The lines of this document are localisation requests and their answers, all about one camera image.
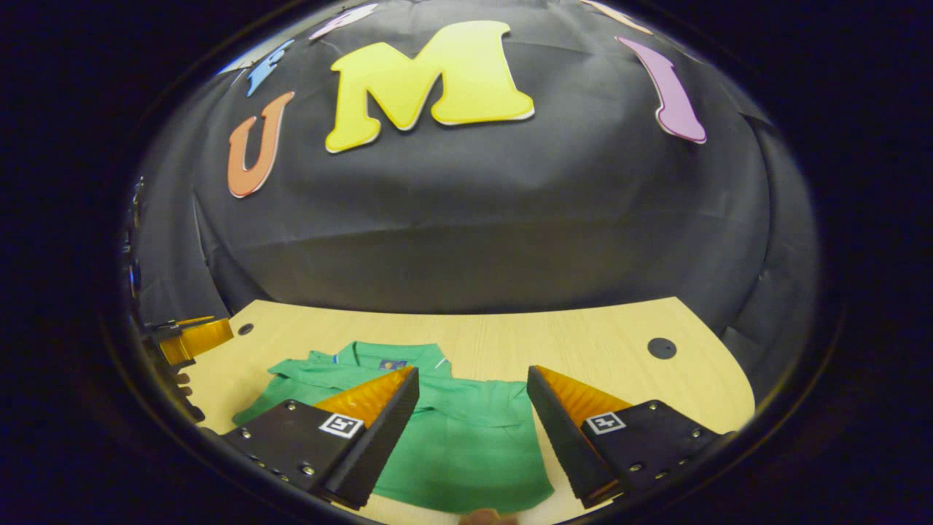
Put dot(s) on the green T-shirt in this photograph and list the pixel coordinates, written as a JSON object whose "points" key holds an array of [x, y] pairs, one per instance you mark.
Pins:
{"points": [[466, 445]]}

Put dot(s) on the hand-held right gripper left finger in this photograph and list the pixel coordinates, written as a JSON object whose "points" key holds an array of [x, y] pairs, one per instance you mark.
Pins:
{"points": [[379, 445]]}

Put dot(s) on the black backdrop cloth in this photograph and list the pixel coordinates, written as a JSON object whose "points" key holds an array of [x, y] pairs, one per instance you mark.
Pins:
{"points": [[474, 219]]}

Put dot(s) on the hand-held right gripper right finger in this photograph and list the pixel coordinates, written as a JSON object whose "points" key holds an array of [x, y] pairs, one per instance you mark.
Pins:
{"points": [[565, 445]]}

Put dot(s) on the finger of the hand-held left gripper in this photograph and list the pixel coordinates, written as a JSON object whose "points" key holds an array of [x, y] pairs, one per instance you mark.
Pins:
{"points": [[200, 339]]}

